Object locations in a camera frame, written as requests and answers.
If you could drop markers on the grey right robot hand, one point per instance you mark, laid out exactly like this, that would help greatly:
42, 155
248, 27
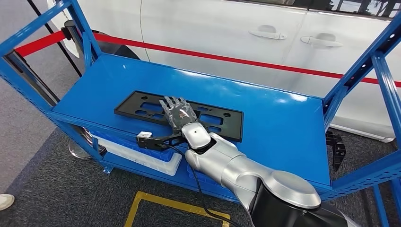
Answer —
180, 114

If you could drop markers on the black plastic plate frame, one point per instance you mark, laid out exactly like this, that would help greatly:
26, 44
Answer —
233, 130

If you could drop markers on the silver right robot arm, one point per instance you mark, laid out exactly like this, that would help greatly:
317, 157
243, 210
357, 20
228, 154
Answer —
235, 163

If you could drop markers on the blue metal shelf rack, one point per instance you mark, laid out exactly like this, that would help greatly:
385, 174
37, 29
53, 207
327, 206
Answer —
282, 141

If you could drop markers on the white plastic bin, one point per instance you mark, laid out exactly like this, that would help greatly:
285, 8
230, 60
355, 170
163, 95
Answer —
141, 163

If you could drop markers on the red barrier belt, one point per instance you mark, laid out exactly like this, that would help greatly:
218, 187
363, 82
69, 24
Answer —
219, 58

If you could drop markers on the white car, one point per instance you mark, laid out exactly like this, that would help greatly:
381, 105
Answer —
219, 31

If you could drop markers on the person's shoe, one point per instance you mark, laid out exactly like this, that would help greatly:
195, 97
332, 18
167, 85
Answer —
6, 202

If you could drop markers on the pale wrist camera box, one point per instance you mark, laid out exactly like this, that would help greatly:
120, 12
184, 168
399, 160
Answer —
144, 135

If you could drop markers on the stanchion post with black head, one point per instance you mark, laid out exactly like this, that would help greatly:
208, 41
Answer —
69, 31

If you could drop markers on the black plastic bracket part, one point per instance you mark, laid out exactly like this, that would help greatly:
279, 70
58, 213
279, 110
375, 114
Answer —
338, 150

